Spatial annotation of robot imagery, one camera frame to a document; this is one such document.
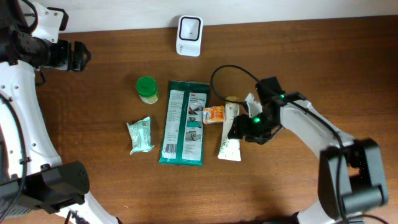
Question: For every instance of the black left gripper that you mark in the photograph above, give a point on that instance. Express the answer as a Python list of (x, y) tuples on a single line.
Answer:
[(71, 55)]

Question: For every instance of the white tube with gold cap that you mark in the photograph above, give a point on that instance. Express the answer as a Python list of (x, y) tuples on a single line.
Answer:
[(230, 148)]

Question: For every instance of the green lid spice jar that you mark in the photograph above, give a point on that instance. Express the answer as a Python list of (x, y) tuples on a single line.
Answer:
[(147, 90)]

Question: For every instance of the orange snack packet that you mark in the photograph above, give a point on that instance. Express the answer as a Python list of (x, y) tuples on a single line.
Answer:
[(213, 114)]

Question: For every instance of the white barcode scanner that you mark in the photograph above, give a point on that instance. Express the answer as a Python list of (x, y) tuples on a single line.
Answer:
[(189, 35)]

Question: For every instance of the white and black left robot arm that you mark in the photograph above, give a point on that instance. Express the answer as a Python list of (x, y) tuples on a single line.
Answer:
[(33, 176)]

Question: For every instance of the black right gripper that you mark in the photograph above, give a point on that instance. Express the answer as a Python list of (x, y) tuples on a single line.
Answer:
[(242, 126)]

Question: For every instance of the pale green wipes packet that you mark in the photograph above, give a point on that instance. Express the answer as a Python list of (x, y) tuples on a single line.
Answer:
[(140, 136)]

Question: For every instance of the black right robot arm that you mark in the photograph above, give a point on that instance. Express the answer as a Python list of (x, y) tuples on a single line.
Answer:
[(351, 174)]

